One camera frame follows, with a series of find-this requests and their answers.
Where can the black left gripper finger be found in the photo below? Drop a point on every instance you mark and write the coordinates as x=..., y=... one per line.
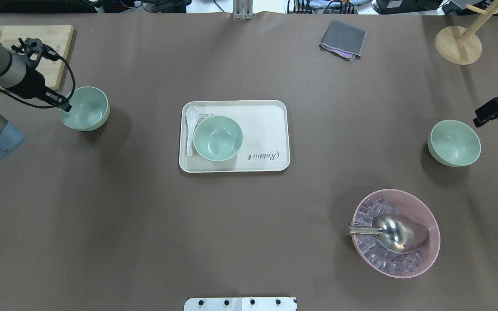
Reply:
x=66, y=107

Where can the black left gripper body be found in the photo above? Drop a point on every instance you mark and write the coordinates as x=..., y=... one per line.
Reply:
x=32, y=84

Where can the green bowl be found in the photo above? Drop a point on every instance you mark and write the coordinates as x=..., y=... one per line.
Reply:
x=90, y=109
x=218, y=138
x=454, y=144

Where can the wooden mug tree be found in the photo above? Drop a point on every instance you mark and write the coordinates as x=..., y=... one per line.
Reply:
x=461, y=45

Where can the white ceramic spoon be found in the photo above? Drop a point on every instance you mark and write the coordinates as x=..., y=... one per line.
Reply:
x=192, y=117

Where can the pink bowl with ice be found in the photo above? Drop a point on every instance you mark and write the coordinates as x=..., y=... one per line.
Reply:
x=406, y=205

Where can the green bowl on tray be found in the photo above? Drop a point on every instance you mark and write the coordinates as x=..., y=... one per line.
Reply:
x=218, y=138

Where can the metal ice scoop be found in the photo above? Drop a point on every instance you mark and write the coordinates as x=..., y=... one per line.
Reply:
x=395, y=233

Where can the grey folded cloth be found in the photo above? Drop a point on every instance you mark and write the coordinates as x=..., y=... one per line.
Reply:
x=344, y=40

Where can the cream rabbit serving tray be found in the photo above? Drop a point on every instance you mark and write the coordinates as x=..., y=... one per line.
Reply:
x=265, y=141

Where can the aluminium frame post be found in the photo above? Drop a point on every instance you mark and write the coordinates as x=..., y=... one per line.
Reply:
x=242, y=10

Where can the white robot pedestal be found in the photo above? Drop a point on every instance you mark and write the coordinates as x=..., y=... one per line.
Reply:
x=241, y=304

